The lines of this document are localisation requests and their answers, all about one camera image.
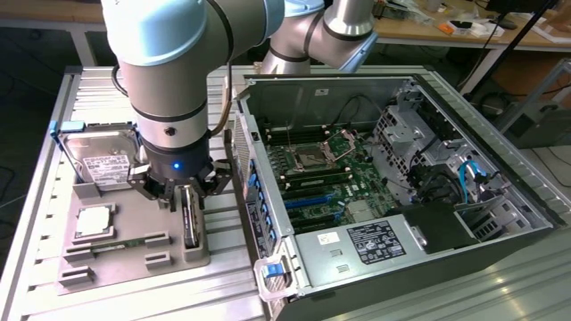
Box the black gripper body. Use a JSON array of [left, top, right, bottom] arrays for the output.
[[141, 136, 216, 193]]

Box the graphics card with black fan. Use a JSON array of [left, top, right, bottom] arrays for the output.
[[177, 185, 202, 249]]

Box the grey parts rack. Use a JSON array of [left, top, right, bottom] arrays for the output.
[[52, 173, 210, 297]]

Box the silver CPU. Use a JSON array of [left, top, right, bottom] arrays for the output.
[[74, 207, 112, 237]]

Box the green RAM stick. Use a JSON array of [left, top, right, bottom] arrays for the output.
[[90, 237, 146, 250]]

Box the blue expansion slot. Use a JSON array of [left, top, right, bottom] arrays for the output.
[[284, 193, 340, 210]]

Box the black installed RAM stick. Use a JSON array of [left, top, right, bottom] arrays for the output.
[[284, 168, 353, 190]]

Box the CPU socket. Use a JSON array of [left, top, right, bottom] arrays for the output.
[[292, 143, 333, 170]]

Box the black expansion slot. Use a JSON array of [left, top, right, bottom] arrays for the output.
[[292, 213, 338, 232]]

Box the open metal socket cover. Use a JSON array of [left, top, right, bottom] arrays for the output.
[[322, 128, 360, 158]]

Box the green motherboard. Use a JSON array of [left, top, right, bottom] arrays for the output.
[[265, 125, 402, 235]]

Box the grey power supply unit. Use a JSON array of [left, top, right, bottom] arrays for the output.
[[293, 213, 429, 288]]

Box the metal disk bay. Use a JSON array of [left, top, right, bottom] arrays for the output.
[[372, 105, 446, 175]]

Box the black plastic shroud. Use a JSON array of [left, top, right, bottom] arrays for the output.
[[386, 202, 480, 255]]

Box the wooden desk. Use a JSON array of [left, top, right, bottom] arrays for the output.
[[0, 0, 571, 51]]

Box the open black PC case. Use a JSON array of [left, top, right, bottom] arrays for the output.
[[221, 72, 565, 321]]

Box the white and orange packaging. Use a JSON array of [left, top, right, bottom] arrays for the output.
[[438, 19, 505, 37]]

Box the grey equipment box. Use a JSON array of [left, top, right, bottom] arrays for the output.
[[508, 103, 571, 150]]

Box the black tripod pole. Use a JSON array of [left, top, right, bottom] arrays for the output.
[[458, 0, 564, 94]]

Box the hard disk with blue bracket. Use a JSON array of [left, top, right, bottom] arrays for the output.
[[49, 119, 144, 192]]

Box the black looped wire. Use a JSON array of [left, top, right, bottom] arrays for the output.
[[333, 95, 384, 130]]

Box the blue wire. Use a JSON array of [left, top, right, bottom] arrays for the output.
[[457, 159, 487, 205]]

